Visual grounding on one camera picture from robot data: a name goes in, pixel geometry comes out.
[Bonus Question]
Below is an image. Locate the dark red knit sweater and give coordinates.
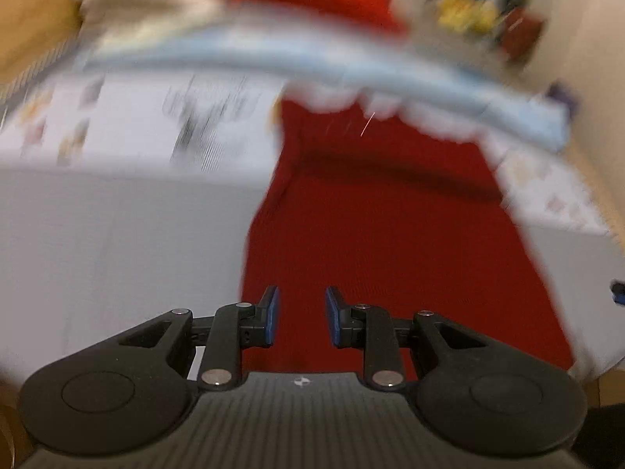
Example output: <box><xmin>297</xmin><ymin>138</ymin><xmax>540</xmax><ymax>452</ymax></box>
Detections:
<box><xmin>239</xmin><ymin>92</ymin><xmax>575</xmax><ymax>384</ymax></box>

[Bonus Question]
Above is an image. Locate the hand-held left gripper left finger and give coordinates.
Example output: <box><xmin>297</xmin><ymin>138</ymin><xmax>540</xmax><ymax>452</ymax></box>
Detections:
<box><xmin>120</xmin><ymin>284</ymin><xmax>281</xmax><ymax>392</ymax></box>

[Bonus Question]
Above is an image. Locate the yellow duck plush toy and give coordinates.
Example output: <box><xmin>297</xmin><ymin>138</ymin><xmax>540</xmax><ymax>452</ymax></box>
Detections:
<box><xmin>466</xmin><ymin>0</ymin><xmax>500</xmax><ymax>34</ymax></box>
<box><xmin>437</xmin><ymin>0</ymin><xmax>472</xmax><ymax>30</ymax></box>

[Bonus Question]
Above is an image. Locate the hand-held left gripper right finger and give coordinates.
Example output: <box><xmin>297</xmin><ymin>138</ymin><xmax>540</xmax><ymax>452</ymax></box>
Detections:
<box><xmin>325</xmin><ymin>286</ymin><xmax>488</xmax><ymax>392</ymax></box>

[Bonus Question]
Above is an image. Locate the light blue bed cover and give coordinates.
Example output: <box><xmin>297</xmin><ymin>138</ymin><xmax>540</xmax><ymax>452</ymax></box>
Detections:
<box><xmin>83</xmin><ymin>23</ymin><xmax>573</xmax><ymax>154</ymax></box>

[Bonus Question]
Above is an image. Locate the beige folded blanket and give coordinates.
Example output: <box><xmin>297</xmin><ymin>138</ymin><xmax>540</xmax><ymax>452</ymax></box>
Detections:
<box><xmin>73</xmin><ymin>0</ymin><xmax>245</xmax><ymax>55</ymax></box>

